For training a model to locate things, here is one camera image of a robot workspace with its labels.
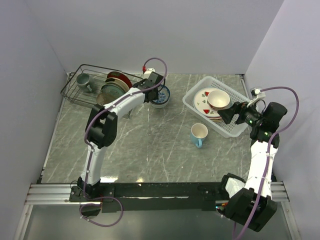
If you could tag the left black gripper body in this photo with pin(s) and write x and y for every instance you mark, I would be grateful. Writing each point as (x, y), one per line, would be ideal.
(156, 96)

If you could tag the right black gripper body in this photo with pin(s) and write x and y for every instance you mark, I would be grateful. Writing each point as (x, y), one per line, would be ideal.
(249, 115)

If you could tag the red rimmed bottom plate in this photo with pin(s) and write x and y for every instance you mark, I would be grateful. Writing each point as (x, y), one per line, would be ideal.
(206, 111)

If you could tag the white top bowl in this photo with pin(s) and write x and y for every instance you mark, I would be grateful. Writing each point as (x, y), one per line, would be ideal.
(218, 99)

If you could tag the white light blue bowl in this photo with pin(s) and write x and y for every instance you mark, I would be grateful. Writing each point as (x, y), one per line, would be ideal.
(160, 105)

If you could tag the white watermelon pattern plate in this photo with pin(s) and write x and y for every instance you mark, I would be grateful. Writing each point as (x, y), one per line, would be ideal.
(201, 96)

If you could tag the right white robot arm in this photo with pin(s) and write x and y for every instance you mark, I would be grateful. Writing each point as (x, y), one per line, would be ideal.
(250, 201)

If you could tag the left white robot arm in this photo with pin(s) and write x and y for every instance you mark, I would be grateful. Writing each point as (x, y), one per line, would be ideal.
(101, 130)

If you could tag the white plastic perforated bin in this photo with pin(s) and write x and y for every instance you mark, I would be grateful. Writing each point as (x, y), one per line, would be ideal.
(226, 130)

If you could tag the light blue mug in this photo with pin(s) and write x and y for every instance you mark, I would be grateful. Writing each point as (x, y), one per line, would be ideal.
(198, 134)

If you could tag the teal patterned plate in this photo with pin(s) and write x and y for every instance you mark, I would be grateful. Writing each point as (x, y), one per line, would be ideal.
(113, 90)

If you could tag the cream plate in rack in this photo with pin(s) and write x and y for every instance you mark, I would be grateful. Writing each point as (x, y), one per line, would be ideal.
(118, 82)

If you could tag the dark red plate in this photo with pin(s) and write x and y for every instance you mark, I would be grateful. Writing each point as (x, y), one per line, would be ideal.
(120, 76)

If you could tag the clear brown glass plate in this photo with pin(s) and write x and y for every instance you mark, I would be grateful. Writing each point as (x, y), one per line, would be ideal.
(103, 99)

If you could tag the grey ceramic mug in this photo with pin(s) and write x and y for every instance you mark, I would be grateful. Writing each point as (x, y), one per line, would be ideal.
(83, 81)

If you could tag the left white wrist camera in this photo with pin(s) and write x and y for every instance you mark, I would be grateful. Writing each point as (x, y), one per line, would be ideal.
(147, 72)

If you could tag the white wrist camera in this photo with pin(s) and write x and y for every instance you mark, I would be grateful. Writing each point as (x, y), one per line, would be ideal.
(257, 95)
(147, 72)

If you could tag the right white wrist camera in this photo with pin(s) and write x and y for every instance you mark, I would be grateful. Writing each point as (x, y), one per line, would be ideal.
(257, 95)

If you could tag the black wire dish rack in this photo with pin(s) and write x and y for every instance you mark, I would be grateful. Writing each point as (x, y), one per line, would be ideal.
(98, 77)

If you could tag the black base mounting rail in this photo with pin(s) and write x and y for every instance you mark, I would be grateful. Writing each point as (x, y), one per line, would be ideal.
(152, 196)

